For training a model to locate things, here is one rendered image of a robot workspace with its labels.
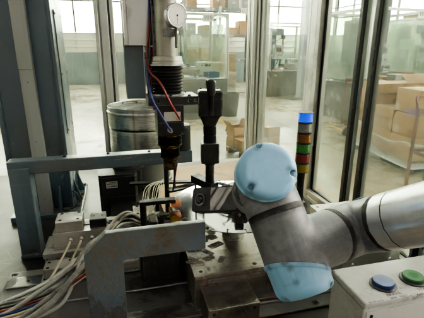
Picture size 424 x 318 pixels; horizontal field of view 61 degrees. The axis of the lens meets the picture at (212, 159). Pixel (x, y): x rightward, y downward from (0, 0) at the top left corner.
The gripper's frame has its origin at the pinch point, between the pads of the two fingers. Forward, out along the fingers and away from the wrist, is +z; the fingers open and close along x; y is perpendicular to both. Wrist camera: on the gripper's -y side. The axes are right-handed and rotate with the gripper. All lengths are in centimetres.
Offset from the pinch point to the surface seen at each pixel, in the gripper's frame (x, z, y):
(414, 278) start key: -12.3, -1.5, 35.4
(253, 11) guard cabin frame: 116, 76, 12
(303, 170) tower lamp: 19.0, 31.6, 22.6
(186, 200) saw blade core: 5.9, 18.8, -12.4
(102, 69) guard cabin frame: 81, 78, -62
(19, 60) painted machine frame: 50, 22, -68
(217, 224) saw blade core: -1.7, 7.5, -3.9
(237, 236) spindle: -3.1, 20.8, 1.5
